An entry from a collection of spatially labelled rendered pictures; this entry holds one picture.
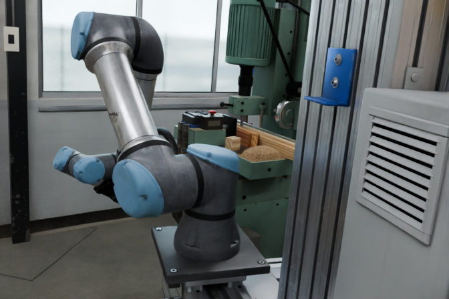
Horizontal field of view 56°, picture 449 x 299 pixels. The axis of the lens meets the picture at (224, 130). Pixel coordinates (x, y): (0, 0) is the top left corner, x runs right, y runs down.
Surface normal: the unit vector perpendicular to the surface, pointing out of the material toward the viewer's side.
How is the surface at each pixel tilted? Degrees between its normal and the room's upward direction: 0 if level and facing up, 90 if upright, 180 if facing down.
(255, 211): 90
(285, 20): 90
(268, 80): 90
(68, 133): 90
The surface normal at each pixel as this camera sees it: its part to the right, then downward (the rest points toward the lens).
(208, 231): 0.07, -0.10
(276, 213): 0.52, 0.22
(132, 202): -0.75, 0.16
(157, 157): 0.37, -0.58
